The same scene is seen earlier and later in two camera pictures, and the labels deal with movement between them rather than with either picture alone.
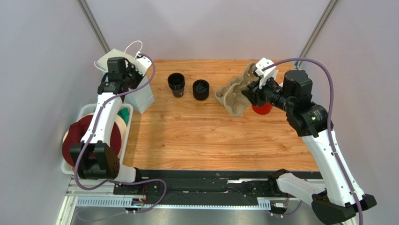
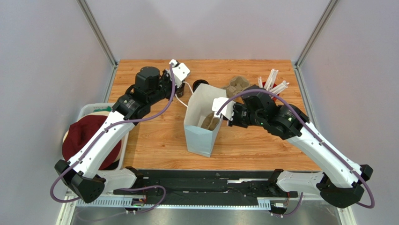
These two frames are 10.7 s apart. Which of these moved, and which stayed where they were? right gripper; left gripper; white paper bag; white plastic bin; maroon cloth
Moved: left gripper; white paper bag; right gripper
Stayed: maroon cloth; white plastic bin
